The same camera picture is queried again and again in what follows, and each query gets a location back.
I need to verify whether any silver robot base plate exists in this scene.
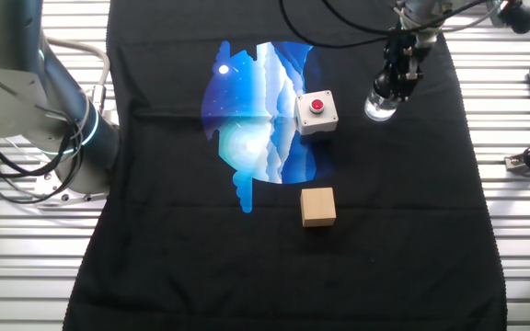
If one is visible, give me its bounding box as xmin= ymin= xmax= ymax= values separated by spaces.
xmin=34 ymin=158 xmax=109 ymax=204

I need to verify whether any grey robot hose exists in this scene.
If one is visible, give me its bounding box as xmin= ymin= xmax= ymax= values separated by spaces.
xmin=43 ymin=35 xmax=112 ymax=116

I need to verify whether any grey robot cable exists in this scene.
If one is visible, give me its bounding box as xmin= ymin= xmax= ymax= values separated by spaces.
xmin=442 ymin=0 xmax=501 ymax=33

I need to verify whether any wooden cube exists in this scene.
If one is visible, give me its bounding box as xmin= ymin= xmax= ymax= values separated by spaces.
xmin=299 ymin=187 xmax=338 ymax=228

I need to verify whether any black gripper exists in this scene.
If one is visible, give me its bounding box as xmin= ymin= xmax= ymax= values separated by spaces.
xmin=372 ymin=28 xmax=439 ymax=103

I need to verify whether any grey box with red button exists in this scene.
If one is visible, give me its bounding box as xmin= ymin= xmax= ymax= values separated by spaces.
xmin=294 ymin=89 xmax=340 ymax=137

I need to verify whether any clear glass jar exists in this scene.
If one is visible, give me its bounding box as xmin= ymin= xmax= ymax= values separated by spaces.
xmin=363 ymin=85 xmax=400 ymax=123

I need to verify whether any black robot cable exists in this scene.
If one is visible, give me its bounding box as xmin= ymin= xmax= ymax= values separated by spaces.
xmin=319 ymin=0 xmax=491 ymax=37
xmin=277 ymin=0 xmax=390 ymax=50

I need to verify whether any black base cable bundle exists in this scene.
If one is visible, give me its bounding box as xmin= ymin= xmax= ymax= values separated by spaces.
xmin=0 ymin=114 xmax=85 ymax=206

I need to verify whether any wrist camera with silver bracket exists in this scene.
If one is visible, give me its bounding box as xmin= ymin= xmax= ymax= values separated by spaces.
xmin=488 ymin=0 xmax=530 ymax=36

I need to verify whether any black cloth with blue print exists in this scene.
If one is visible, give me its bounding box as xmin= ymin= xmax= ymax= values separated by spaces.
xmin=62 ymin=0 xmax=508 ymax=331

